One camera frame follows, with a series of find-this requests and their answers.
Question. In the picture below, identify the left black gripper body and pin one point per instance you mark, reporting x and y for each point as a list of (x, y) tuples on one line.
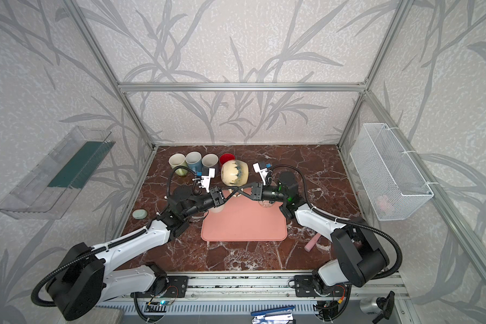
[(200, 204)]

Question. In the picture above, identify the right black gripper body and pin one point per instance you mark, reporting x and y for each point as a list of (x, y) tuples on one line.
[(269, 193)]

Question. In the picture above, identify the cream speckled squat mug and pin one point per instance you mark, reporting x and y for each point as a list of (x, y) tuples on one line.
[(234, 173)]

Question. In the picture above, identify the red mug black handle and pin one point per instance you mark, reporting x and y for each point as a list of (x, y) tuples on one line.
[(226, 157)]

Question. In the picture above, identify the lavender ceramic mug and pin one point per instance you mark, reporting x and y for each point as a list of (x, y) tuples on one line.
[(211, 161)]

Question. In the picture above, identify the light green ceramic mug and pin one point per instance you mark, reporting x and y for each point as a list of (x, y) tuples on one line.
[(176, 160)]

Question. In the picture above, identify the blue polka dot mug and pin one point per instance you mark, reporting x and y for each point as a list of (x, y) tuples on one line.
[(194, 161)]

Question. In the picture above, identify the pink ghost pattern mug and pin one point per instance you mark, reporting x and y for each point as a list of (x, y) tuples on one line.
[(266, 204)]

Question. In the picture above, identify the white ceramic mug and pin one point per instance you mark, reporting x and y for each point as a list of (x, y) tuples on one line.
[(217, 209)]

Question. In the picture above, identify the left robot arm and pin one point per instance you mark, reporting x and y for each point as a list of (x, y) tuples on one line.
[(88, 275)]

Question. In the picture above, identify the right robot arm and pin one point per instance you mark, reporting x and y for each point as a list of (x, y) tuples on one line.
[(361, 252)]

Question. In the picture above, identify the pink plastic tray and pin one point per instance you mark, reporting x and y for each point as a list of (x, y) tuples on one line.
[(244, 220)]

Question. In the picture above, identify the pale green soap-shaped object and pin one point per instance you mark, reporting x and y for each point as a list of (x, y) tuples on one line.
[(139, 214)]

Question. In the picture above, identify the pink item in basket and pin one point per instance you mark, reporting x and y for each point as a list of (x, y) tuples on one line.
[(384, 204)]

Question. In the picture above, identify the blue stapler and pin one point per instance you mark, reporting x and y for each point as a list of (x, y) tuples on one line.
[(282, 315)]

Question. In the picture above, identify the black clamp knob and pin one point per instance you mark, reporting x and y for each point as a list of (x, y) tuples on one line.
[(386, 307)]

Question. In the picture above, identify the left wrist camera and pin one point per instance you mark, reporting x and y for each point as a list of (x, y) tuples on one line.
[(205, 176)]

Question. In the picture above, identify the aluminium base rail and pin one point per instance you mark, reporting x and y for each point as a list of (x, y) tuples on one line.
[(244, 292)]

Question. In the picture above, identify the white wire mesh basket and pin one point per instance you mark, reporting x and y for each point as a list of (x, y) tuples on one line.
[(386, 168)]

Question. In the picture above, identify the clear plastic wall bin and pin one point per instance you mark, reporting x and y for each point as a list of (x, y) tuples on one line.
[(48, 191)]

